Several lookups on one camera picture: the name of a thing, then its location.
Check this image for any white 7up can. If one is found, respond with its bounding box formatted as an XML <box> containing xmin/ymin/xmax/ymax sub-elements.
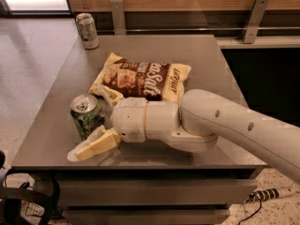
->
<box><xmin>76</xmin><ymin>13</ymin><xmax>99</xmax><ymax>50</ymax></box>

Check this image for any black office chair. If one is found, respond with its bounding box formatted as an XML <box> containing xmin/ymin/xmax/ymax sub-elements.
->
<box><xmin>0</xmin><ymin>150</ymin><xmax>60</xmax><ymax>225</ymax></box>

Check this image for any right metal bracket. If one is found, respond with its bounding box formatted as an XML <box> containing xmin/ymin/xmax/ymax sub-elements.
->
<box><xmin>241</xmin><ymin>0</ymin><xmax>270</xmax><ymax>44</ymax></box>

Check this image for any lower grey drawer front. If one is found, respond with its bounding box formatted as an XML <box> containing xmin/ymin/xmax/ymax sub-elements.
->
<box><xmin>64</xmin><ymin>209</ymin><xmax>230</xmax><ymax>225</ymax></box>

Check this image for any brown yellow chip bag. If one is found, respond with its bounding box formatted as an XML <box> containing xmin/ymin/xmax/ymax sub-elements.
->
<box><xmin>88</xmin><ymin>52</ymin><xmax>191</xmax><ymax>102</ymax></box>

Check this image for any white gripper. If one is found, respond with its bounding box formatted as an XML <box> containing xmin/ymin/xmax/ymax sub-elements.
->
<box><xmin>67</xmin><ymin>84</ymin><xmax>147</xmax><ymax>162</ymax></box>

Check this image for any upper grey drawer front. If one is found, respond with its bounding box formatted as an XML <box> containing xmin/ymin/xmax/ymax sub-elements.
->
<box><xmin>58</xmin><ymin>179</ymin><xmax>256</xmax><ymax>207</ymax></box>

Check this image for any green soda can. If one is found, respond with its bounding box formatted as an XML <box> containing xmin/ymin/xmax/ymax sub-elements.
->
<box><xmin>70</xmin><ymin>94</ymin><xmax>105</xmax><ymax>141</ymax></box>

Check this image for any metal bracket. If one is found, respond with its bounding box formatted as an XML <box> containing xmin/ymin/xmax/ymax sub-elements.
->
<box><xmin>110</xmin><ymin>0</ymin><xmax>127</xmax><ymax>35</ymax></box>
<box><xmin>241</xmin><ymin>0</ymin><xmax>270</xmax><ymax>44</ymax></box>

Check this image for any white power strip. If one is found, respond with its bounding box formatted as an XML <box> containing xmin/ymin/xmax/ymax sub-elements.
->
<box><xmin>245</xmin><ymin>187</ymin><xmax>296</xmax><ymax>203</ymax></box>

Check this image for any grey drawer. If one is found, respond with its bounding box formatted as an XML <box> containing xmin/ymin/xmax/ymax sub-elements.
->
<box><xmin>58</xmin><ymin>179</ymin><xmax>256</xmax><ymax>207</ymax></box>
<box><xmin>64</xmin><ymin>209</ymin><xmax>230</xmax><ymax>225</ymax></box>

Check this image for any metal rail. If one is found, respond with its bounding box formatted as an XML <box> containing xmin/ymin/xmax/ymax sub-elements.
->
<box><xmin>97</xmin><ymin>26</ymin><xmax>300</xmax><ymax>35</ymax></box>

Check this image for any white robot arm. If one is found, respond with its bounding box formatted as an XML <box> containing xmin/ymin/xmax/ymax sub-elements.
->
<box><xmin>67</xmin><ymin>89</ymin><xmax>300</xmax><ymax>183</ymax></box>

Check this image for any left metal bracket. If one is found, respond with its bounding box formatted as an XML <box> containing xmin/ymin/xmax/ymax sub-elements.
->
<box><xmin>110</xmin><ymin>0</ymin><xmax>127</xmax><ymax>35</ymax></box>

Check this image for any black power cable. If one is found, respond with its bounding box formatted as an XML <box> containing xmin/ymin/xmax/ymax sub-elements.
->
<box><xmin>237</xmin><ymin>194</ymin><xmax>263</xmax><ymax>225</ymax></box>

